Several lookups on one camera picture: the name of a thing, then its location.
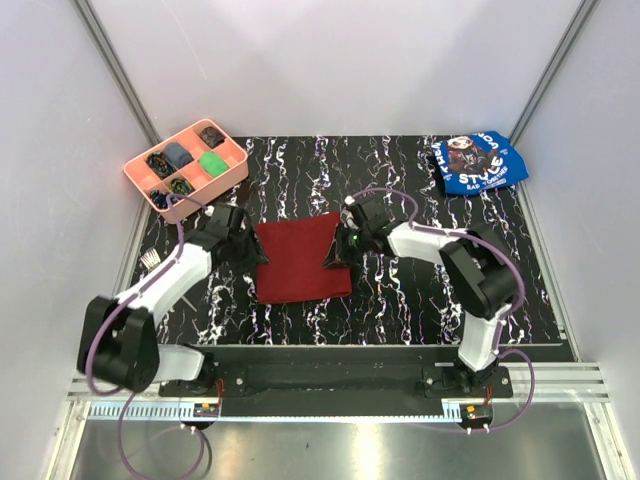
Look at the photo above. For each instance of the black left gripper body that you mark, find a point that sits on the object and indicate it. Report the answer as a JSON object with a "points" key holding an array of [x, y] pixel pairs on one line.
{"points": [[232, 238]]}

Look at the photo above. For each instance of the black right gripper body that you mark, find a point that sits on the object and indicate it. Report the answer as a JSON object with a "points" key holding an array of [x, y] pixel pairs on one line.
{"points": [[360, 237]]}

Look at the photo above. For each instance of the red cloth napkin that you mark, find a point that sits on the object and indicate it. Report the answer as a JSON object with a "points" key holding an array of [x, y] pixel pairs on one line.
{"points": [[294, 272]]}

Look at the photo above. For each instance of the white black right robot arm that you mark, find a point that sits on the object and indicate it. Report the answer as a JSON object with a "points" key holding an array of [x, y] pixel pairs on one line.
{"points": [[485, 281]]}

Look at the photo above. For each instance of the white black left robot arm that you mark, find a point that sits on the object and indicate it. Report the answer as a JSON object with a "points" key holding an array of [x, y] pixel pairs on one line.
{"points": [[119, 349]]}

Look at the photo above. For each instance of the black yellow rolled sock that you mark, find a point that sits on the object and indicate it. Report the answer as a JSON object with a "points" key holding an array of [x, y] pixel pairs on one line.
{"points": [[180, 186]]}

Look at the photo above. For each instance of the green rolled sock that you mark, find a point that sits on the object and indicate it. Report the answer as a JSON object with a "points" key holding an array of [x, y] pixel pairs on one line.
{"points": [[213, 164]]}

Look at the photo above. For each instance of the pink compartment organizer box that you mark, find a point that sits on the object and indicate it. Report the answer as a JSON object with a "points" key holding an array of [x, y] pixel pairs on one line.
{"points": [[206, 188]]}

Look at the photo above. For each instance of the dark blue rolled sock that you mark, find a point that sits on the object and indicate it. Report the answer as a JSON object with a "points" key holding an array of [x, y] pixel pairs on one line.
{"points": [[162, 200]]}

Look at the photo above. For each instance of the wooden chopstick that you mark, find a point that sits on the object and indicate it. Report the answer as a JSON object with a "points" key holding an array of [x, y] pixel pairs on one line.
{"points": [[189, 303]]}

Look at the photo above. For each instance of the silver metal fork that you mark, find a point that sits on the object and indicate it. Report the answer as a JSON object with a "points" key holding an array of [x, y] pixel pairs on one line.
{"points": [[150, 260]]}

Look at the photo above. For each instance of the grey blue rolled sock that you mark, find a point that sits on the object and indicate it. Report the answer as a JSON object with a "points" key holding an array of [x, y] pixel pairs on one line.
{"points": [[177, 155]]}

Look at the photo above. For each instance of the dark brown rolled sock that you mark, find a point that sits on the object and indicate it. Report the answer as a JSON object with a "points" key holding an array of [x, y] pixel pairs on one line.
{"points": [[212, 137]]}

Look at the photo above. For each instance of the black patterned rolled sock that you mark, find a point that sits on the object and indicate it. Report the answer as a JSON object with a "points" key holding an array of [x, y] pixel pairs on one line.
{"points": [[159, 164]]}

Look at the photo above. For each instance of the blue printed folded shirt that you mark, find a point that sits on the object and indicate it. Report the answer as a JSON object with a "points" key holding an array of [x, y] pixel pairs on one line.
{"points": [[472, 163]]}

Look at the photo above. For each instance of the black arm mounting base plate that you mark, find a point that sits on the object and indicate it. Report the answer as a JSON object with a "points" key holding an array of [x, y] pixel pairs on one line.
{"points": [[320, 383]]}

